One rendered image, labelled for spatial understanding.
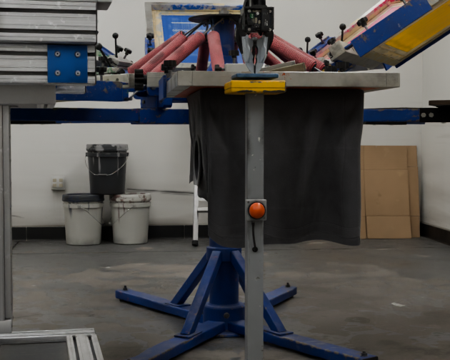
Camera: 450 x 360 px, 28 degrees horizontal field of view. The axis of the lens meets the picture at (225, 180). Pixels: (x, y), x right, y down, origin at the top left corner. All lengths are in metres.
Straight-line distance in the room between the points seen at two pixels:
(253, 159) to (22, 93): 0.57
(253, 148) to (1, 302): 0.74
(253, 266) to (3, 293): 0.63
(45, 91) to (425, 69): 5.47
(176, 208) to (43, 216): 1.03
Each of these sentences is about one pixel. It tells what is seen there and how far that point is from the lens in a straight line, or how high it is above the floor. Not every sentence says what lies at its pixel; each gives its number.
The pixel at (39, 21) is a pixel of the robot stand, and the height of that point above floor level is 1.08.
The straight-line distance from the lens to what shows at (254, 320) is 2.16.
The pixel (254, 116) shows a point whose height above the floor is 0.87.
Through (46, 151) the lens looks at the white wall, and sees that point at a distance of 7.04.
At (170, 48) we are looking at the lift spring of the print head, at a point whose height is 1.17.
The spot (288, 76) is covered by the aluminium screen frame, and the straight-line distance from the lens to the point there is 2.33.
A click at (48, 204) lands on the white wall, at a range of 7.06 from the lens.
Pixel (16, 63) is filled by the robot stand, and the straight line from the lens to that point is 2.09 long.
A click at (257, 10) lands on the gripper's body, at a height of 1.11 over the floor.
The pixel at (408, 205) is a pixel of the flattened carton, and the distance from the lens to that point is 7.28.
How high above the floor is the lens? 0.83
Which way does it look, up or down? 3 degrees down
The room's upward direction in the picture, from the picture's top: straight up
